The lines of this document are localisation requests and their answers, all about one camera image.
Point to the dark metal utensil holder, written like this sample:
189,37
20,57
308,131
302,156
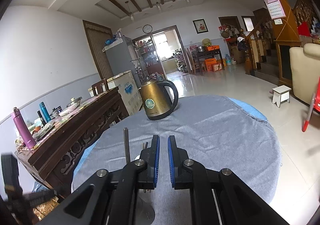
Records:
145,213

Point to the red plastic chair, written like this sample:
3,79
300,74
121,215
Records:
313,106

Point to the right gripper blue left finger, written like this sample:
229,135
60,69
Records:
149,176

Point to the white chest freezer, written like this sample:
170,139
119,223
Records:
128,90

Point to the purple thermos bottle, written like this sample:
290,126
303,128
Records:
23,129

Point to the grey refrigerator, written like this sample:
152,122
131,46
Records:
122,57

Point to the round wall clock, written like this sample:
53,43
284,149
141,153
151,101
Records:
147,29

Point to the teal thermos bottle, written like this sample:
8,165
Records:
44,111

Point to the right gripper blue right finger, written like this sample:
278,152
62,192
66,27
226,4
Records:
180,176

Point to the carved dark wooden sideboard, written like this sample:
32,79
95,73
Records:
54,159

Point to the framed flower picture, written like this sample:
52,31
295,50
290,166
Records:
200,26

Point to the dark wooden side table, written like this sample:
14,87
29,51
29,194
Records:
208,55

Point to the gold electric kettle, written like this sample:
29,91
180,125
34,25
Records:
160,98

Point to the grey tablecloth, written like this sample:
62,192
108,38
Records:
217,131

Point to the cream sofa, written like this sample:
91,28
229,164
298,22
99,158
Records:
305,68

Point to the gold sequin bag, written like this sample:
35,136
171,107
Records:
42,210

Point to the wooden stair railing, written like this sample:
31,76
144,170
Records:
258,39

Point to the small white stool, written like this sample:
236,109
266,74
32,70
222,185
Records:
281,94

